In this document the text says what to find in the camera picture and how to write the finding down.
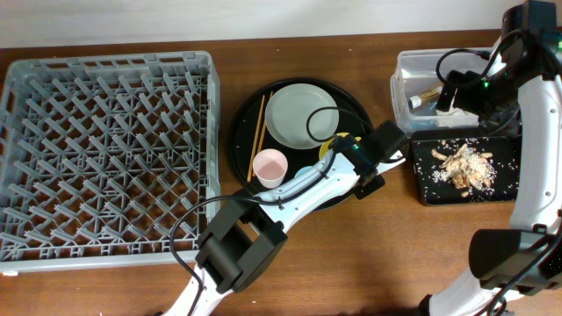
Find yellow bowl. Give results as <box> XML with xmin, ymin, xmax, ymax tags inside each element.
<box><xmin>319</xmin><ymin>133</ymin><xmax>349</xmax><ymax>160</ymax></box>

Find peanut shells and rice scraps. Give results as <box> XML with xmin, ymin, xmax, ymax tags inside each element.
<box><xmin>432</xmin><ymin>147</ymin><xmax>490</xmax><ymax>189</ymax></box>

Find grey plate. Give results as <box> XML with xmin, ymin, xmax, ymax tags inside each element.
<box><xmin>265</xmin><ymin>83</ymin><xmax>336</xmax><ymax>150</ymax></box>

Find pink cup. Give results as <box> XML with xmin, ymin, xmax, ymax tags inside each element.
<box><xmin>252</xmin><ymin>148</ymin><xmax>288</xmax><ymax>189</ymax></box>

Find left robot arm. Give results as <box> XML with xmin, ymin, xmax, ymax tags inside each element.
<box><xmin>167</xmin><ymin>121</ymin><xmax>407</xmax><ymax>315</ymax></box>

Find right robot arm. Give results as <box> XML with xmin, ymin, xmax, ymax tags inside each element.
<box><xmin>416</xmin><ymin>1</ymin><xmax>561</xmax><ymax>315</ymax></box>

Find grey dishwasher rack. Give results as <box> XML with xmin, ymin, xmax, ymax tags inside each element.
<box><xmin>1</xmin><ymin>51</ymin><xmax>220</xmax><ymax>275</ymax></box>

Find clear plastic storage bin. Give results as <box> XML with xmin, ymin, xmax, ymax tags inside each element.
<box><xmin>389</xmin><ymin>47</ymin><xmax>519</xmax><ymax>140</ymax></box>

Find black rectangular tray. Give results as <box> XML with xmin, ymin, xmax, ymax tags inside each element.
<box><xmin>411</xmin><ymin>128</ymin><xmax>521</xmax><ymax>206</ymax></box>

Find blue cup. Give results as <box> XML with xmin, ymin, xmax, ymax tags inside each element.
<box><xmin>294</xmin><ymin>166</ymin><xmax>313</xmax><ymax>178</ymax></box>

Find round black tray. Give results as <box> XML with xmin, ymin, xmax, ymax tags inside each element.
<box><xmin>225</xmin><ymin>77</ymin><xmax>371</xmax><ymax>196</ymax></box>

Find right wooden chopstick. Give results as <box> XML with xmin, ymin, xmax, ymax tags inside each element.
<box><xmin>251</xmin><ymin>91</ymin><xmax>274</xmax><ymax>179</ymax></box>

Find wooden chopstick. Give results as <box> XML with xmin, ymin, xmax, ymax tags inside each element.
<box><xmin>246</xmin><ymin>95</ymin><xmax>265</xmax><ymax>183</ymax></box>
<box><xmin>251</xmin><ymin>91</ymin><xmax>274</xmax><ymax>179</ymax></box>

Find left wooden chopstick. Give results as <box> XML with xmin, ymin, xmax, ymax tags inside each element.
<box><xmin>246</xmin><ymin>95</ymin><xmax>265</xmax><ymax>183</ymax></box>

